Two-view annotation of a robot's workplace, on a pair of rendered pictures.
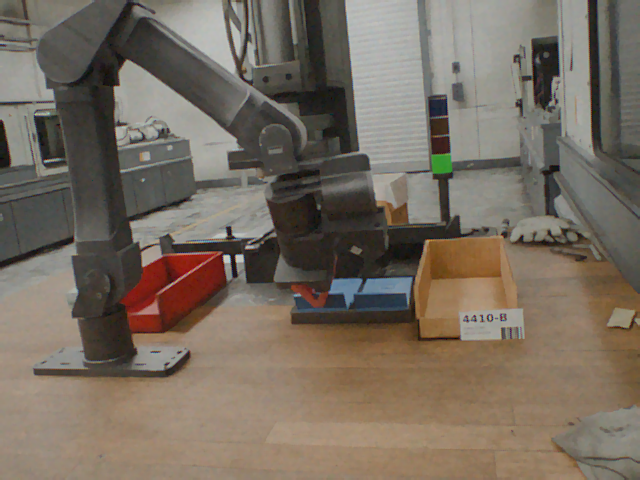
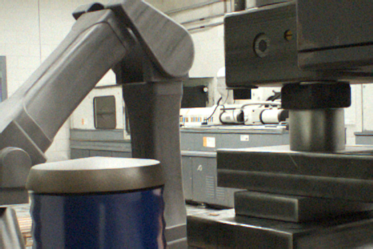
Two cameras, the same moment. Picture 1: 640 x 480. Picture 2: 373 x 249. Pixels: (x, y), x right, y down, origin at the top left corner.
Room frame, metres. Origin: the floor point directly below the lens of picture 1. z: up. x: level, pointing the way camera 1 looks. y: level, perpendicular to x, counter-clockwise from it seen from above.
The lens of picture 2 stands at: (1.30, -0.40, 1.21)
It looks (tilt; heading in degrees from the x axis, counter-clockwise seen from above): 3 degrees down; 127
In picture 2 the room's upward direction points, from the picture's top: 2 degrees counter-clockwise
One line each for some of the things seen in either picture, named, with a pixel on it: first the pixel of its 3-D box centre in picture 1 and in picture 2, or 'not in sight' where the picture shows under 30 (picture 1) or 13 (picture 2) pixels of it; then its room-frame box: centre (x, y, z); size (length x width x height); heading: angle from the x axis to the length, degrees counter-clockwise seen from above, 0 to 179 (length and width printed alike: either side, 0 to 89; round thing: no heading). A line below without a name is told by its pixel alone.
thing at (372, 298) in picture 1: (384, 285); not in sight; (0.84, -0.10, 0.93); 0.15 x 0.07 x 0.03; 167
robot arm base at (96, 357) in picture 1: (106, 336); not in sight; (0.73, 0.27, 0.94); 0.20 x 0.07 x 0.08; 75
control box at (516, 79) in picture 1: (520, 82); not in sight; (6.18, -2.27, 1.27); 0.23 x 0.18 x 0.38; 72
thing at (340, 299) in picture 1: (329, 287); not in sight; (0.86, -0.02, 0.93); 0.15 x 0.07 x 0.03; 166
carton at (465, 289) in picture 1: (468, 285); not in sight; (0.81, -0.21, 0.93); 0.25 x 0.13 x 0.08; 165
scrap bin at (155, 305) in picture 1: (164, 288); not in sight; (0.97, 0.25, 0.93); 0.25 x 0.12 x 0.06; 165
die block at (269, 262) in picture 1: (304, 254); not in sight; (1.08, 0.02, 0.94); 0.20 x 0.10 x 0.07; 75
